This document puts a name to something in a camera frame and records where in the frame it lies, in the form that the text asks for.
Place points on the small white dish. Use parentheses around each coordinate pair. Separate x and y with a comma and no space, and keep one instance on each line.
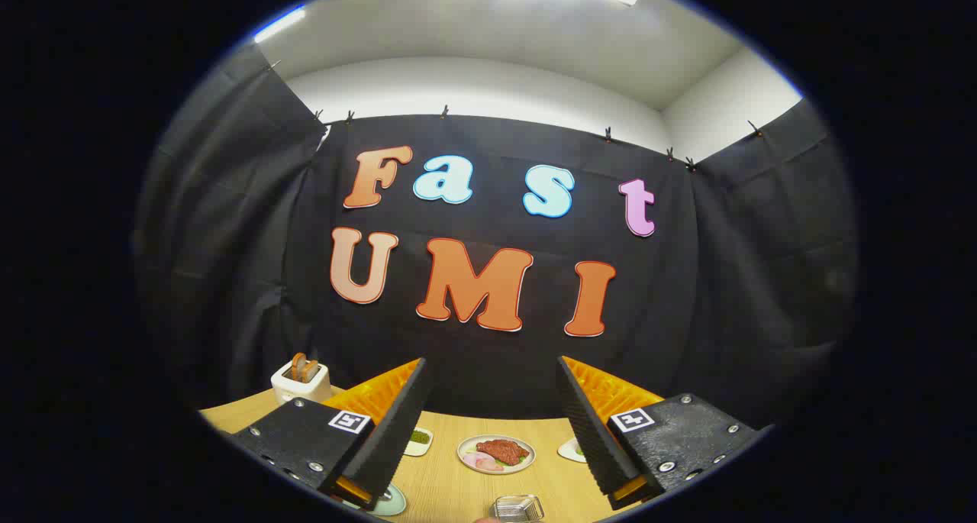
(569,449)

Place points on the white divided dish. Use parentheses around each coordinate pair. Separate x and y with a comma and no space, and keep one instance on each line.
(425,447)

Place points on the white toaster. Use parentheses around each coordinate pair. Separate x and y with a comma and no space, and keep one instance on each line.
(299,390)

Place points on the white oval plate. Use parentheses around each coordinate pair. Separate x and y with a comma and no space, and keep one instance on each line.
(527,462)

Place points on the row of black cloth clips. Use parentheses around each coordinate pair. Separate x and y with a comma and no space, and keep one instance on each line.
(444,111)

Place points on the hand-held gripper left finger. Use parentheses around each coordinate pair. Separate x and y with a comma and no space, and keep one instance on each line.
(393,431)

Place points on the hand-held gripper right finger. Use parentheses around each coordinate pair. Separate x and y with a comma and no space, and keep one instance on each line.
(591,431)

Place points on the teal round plate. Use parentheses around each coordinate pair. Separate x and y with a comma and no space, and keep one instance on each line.
(394,502)

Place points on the brown meat steak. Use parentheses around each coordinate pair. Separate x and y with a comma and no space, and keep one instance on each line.
(502,450)

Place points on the brown toast slice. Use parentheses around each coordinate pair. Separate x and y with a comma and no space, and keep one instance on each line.
(311,370)
(298,366)

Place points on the pile of green beans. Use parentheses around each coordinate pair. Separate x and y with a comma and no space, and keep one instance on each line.
(418,436)

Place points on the pink ham slice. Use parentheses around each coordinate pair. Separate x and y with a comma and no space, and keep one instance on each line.
(473,458)
(492,466)

